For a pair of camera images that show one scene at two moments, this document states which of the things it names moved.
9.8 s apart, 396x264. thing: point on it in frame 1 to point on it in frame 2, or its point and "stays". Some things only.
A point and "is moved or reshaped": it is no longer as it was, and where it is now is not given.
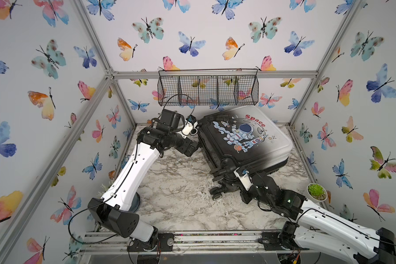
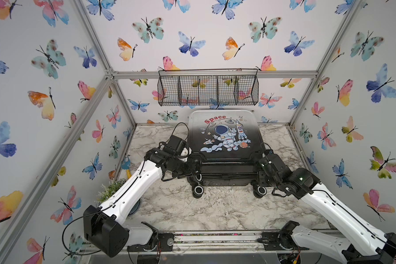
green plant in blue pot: (136, 203) stays
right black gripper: (243, 194) to (261, 175)
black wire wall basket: (190, 87) stays
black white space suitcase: (246, 137) is moved or reshaped
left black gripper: (183, 148) to (191, 164)
